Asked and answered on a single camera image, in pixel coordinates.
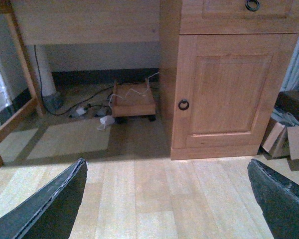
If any wooden cabinet door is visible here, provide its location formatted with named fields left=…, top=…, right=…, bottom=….
left=172, top=34, right=288, bottom=157

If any white thin cable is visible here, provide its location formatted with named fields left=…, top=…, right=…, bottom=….
left=107, top=71, right=160, bottom=108

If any cardboard box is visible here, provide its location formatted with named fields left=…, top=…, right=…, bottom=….
left=261, top=118, right=299, bottom=171

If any wooden drawer front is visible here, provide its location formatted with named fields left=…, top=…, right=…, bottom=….
left=180, top=0, right=299, bottom=35

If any white plug on floor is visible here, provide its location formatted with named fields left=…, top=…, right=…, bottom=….
left=69, top=106, right=88, bottom=118

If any black door ring handle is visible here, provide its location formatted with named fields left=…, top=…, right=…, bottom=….
left=178, top=99, right=190, bottom=111

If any wooden desk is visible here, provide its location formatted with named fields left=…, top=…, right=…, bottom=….
left=0, top=0, right=299, bottom=168

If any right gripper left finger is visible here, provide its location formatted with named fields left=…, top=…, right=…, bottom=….
left=0, top=158, right=88, bottom=239

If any white power adapter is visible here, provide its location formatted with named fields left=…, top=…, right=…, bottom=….
left=97, top=116, right=115, bottom=130

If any black drawer ring handle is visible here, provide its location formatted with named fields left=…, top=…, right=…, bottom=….
left=245, top=0, right=260, bottom=12

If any dark bag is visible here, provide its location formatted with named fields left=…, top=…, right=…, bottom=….
left=276, top=90, right=299, bottom=121

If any white pipe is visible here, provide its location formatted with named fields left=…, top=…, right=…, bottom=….
left=27, top=45, right=64, bottom=113

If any wooden wheeled computer stand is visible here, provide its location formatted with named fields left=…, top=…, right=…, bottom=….
left=109, top=78, right=156, bottom=121

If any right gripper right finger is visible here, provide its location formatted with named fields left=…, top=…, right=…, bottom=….
left=247, top=158, right=299, bottom=239

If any black floor cable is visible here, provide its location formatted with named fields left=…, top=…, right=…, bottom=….
left=34, top=44, right=115, bottom=117

